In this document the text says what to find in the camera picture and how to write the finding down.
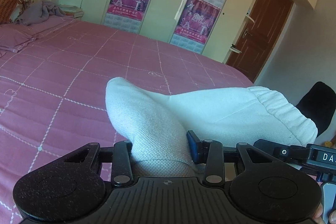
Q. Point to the lower right purple poster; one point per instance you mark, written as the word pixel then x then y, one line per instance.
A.
pixel 194 25

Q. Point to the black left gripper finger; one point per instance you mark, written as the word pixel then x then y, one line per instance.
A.
pixel 199 149

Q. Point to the pink pillow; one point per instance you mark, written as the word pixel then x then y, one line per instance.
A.
pixel 15 37

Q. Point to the brown wooden door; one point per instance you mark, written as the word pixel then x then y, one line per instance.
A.
pixel 259 37

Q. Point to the stack of books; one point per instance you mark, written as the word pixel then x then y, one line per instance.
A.
pixel 74 11

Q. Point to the white pants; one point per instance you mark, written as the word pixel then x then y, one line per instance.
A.
pixel 157 124

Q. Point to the pink checked bed sheet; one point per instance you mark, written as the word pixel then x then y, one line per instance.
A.
pixel 53 92

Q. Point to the lower left purple poster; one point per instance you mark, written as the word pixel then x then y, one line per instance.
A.
pixel 126 15

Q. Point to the person's right hand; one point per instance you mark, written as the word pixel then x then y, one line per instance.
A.
pixel 318 216

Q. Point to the lilac crumpled cloth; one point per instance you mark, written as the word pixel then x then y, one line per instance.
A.
pixel 39 12

